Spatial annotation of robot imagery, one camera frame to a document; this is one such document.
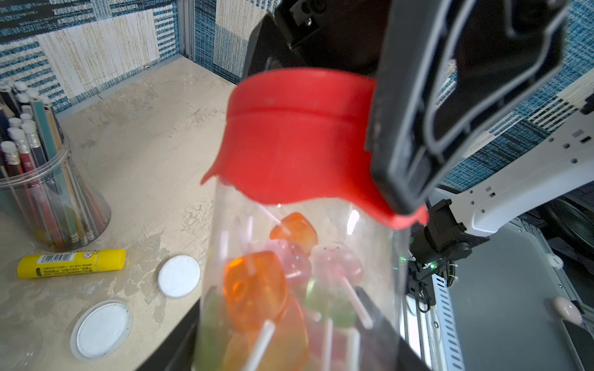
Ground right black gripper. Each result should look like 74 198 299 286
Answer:
242 0 391 79

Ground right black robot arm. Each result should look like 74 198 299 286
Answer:
244 1 593 306

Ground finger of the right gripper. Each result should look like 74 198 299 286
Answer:
366 1 569 215

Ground translucent white jar lid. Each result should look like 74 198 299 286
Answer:
70 300 133 362

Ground clear cup of pencils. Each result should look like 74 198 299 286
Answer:
1 80 111 252

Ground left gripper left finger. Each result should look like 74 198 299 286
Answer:
138 299 201 371

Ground red lid candy jar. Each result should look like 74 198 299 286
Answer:
193 68 428 370

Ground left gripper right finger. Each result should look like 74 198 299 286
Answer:
357 287 429 371

